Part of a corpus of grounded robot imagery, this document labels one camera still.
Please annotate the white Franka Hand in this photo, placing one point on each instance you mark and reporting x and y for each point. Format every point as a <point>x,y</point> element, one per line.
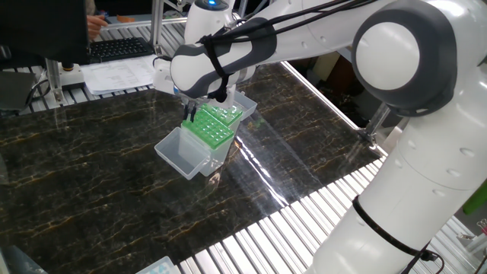
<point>161,76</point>

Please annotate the clear tip box green rack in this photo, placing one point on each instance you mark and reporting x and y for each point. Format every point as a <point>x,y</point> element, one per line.
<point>182,156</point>
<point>247,104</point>

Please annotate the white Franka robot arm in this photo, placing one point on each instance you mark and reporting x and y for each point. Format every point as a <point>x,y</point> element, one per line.
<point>388,57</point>

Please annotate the bare person hand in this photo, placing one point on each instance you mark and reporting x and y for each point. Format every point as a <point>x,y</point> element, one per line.
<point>97,27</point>

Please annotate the white paper stack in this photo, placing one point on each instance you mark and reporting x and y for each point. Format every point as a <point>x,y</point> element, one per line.
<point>118,74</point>

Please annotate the black keyboard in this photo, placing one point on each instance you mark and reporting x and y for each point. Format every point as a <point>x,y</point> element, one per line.
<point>118,48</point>

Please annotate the small orange object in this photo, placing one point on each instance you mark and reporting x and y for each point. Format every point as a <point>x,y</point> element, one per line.
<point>125,18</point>

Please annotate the white stand base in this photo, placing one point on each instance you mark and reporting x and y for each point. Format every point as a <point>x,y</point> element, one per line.
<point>74,78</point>

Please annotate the black marble pattern board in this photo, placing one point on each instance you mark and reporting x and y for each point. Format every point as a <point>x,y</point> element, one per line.
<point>114,213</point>

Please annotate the beige cardboard panel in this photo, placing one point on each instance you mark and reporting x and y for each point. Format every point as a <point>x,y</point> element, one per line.
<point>325,66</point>

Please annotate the clear tip box blue rack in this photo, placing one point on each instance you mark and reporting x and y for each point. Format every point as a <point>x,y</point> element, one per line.
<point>158,268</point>

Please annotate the black computer monitor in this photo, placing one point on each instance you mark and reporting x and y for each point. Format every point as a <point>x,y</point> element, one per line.
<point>38,30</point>

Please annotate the black flat box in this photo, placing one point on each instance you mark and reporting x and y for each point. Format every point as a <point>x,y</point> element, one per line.
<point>15,91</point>

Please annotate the diagonal aluminium strut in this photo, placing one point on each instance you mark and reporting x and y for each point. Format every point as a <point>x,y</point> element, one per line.
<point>374,123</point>

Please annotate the grey rounded object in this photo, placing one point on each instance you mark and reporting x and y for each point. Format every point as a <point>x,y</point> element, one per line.
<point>19,264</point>

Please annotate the green flat object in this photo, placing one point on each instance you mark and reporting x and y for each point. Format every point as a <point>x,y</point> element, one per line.
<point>477,199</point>

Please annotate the tall aluminium frame post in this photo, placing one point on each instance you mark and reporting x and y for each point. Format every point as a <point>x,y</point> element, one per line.
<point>156,23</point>

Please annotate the short aluminium frame post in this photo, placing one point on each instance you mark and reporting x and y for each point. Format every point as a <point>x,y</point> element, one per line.
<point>54,80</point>

